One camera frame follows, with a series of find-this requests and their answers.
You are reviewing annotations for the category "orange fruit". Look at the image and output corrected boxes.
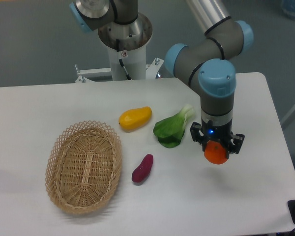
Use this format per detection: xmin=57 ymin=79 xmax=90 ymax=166
xmin=204 ymin=141 xmax=228 ymax=165

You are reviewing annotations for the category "purple sweet potato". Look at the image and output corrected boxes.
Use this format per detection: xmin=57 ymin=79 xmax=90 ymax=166
xmin=132 ymin=154 xmax=154 ymax=183

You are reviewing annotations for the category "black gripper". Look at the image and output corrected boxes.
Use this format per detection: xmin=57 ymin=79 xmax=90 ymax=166
xmin=190 ymin=120 xmax=245 ymax=159

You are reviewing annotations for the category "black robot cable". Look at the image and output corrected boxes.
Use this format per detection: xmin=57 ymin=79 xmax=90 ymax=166
xmin=116 ymin=38 xmax=133 ymax=81

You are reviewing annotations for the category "blue bag in background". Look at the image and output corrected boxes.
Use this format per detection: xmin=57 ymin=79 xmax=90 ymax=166
xmin=281 ymin=0 xmax=295 ymax=20

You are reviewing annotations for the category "yellow mango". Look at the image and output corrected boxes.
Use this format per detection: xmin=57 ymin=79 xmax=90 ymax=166
xmin=118 ymin=106 xmax=152 ymax=131

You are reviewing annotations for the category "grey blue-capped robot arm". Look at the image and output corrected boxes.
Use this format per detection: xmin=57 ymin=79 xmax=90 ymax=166
xmin=69 ymin=0 xmax=254 ymax=164

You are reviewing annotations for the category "green bok choy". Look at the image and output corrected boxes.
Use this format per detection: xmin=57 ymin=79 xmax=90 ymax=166
xmin=153 ymin=104 xmax=195 ymax=148

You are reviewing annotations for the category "woven wicker basket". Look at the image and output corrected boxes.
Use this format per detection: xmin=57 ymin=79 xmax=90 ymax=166
xmin=45 ymin=120 xmax=122 ymax=214

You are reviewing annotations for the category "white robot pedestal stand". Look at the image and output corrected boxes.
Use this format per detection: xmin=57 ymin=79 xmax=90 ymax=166
xmin=74 ymin=13 xmax=173 ymax=83

